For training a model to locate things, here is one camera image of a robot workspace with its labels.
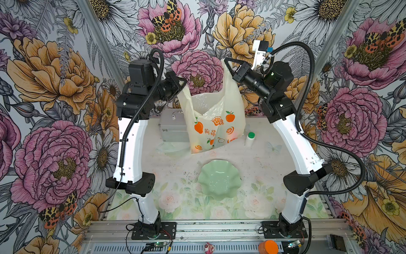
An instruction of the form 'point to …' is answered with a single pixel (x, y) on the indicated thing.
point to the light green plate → (219, 180)
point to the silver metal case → (173, 125)
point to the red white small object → (209, 248)
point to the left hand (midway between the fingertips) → (188, 86)
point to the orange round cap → (268, 247)
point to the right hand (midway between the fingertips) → (223, 64)
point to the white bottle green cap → (250, 139)
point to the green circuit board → (296, 243)
